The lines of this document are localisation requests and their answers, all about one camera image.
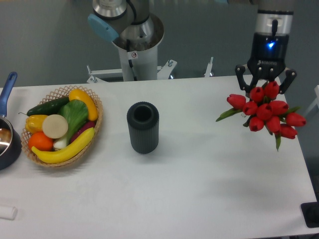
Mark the black device at edge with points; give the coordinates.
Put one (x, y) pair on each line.
(311, 214)

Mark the green cucumber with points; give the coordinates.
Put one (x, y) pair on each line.
(47, 108)

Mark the red tulip bouquet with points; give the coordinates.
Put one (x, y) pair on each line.
(264, 111)

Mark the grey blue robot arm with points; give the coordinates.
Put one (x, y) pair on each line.
(136, 33)

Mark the green bok choy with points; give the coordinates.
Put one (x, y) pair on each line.
(76, 114)

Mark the blue handled saucepan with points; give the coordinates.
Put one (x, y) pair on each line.
(10, 143)

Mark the yellow bell pepper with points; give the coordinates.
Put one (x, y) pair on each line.
(33, 123)

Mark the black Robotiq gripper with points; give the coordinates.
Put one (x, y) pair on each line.
(267, 61)

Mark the dark grey ribbed vase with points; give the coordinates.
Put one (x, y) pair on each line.
(143, 124)

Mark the yellow banana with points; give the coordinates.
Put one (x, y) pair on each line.
(65, 154)

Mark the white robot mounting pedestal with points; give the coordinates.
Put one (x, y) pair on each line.
(135, 66)

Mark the orange fruit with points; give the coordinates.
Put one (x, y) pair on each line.
(40, 141)

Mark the white cylinder roll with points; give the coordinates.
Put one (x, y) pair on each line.
(8, 212)

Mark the yellow squash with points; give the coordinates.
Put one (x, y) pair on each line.
(78, 94)

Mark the beige round disc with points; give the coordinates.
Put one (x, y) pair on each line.
(55, 126)

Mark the purple eggplant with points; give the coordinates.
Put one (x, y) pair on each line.
(86, 126)

